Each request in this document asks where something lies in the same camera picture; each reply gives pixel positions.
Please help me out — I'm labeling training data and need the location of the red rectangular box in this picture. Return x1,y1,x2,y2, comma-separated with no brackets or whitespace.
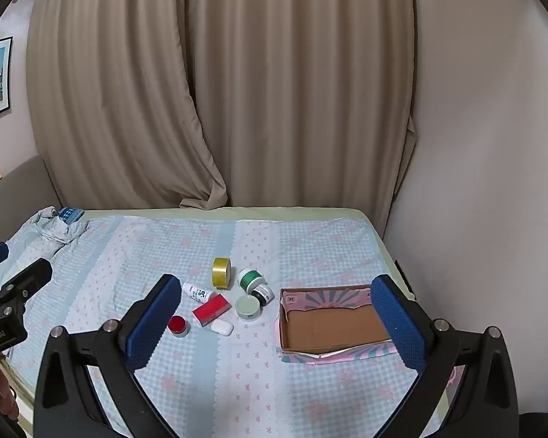
192,294,231,328

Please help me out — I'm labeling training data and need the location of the patterned cardboard box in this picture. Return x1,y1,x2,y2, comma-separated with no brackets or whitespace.
274,284,398,365

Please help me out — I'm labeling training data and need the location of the blue pink checked blanket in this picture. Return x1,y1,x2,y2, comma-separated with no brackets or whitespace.
0,212,455,438

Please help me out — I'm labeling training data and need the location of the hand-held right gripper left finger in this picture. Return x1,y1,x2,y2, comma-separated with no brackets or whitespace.
33,274,183,438

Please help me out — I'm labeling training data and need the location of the white printed bottle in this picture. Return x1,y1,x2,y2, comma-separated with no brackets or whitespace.
182,281,215,304

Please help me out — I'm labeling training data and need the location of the white jar green lid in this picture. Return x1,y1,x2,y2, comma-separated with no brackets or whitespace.
237,268,266,293

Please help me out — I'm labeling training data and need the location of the small black jar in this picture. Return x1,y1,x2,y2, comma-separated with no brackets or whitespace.
250,283,275,306

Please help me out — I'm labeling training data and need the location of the person's left hand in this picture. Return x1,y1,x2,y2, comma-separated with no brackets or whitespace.
0,365,20,418

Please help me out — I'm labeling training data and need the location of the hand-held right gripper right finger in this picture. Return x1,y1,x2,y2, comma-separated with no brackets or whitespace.
370,274,519,438

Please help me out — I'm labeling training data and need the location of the pale green bed sheet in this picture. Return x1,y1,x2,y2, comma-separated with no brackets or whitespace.
80,205,416,302

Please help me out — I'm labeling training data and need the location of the upholstered headboard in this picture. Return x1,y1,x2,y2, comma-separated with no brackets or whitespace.
0,155,64,249

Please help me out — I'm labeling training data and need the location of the pale green round jar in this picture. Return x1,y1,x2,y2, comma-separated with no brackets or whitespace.
235,294,262,321

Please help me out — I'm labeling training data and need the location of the red lid clear jar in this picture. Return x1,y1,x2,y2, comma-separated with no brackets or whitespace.
167,316,190,338

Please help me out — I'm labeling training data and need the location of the clear yellow tape roll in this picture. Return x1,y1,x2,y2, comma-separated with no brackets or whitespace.
211,257,233,290

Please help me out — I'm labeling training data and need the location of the beige curtain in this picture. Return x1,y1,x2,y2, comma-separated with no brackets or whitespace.
26,0,230,211
180,0,417,213

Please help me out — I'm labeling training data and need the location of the crumpled light blue cloth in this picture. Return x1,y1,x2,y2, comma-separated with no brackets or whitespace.
27,207,91,251

